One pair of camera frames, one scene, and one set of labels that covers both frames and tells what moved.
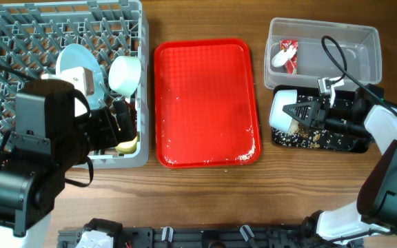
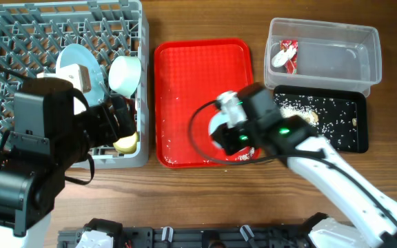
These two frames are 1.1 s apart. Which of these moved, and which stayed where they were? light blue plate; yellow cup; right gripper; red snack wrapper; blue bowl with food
Moved: right gripper; blue bowl with food
Stayed: red snack wrapper; yellow cup; light blue plate
